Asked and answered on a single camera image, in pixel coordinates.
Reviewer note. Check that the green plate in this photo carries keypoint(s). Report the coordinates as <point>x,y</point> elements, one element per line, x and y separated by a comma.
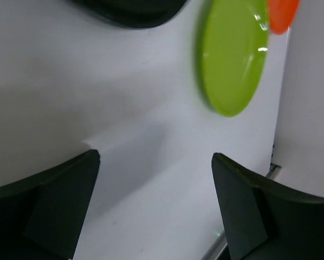
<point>231,49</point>

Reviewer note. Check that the orange plate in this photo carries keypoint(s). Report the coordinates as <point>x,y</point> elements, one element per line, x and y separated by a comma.
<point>281,14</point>

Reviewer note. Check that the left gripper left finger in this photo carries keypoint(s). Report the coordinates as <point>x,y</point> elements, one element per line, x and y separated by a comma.
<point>41,216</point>

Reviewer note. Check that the aluminium rail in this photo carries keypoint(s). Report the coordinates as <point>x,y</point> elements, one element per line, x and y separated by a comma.
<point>274,171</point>
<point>217,249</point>

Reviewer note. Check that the black plate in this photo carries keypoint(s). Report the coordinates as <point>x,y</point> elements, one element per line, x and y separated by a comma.
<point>136,14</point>

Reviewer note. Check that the aluminium rail front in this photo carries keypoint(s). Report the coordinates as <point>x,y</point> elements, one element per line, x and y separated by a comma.
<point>217,249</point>

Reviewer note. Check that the aluminium rail right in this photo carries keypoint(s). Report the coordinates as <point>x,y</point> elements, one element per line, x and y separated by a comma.
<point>274,171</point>

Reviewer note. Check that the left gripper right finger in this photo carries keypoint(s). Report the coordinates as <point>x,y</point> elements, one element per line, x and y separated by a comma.
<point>264,219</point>

